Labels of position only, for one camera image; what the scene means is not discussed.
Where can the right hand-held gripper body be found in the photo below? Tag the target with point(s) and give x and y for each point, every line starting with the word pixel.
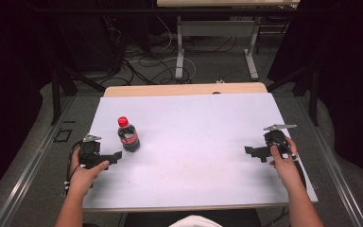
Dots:
pixel 275 138

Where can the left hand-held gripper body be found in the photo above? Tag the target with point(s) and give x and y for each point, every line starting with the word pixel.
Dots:
pixel 89 153

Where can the cola bottle with red cap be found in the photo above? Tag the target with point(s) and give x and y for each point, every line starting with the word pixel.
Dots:
pixel 128 138

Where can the person's left hand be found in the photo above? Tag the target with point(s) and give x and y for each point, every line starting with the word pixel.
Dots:
pixel 81 178

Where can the person's right hand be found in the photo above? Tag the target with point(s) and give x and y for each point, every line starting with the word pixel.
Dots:
pixel 286 171

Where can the black metal stand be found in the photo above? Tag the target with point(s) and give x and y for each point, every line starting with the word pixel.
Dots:
pixel 56 94
pixel 313 94

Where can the wooden table edge strip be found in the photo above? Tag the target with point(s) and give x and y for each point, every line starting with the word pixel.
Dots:
pixel 170 90

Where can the person's white clothing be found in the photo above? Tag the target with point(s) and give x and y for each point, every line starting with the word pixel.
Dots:
pixel 195 221

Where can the black curtain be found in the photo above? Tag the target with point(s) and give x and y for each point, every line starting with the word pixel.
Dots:
pixel 349 78
pixel 6 78

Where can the dark equipment rack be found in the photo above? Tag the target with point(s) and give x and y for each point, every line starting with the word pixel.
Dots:
pixel 88 34

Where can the aluminium floor rail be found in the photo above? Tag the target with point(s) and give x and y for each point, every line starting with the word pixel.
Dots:
pixel 331 164
pixel 28 176

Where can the white metal frame desk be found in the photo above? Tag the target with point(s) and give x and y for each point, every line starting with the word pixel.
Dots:
pixel 217 28

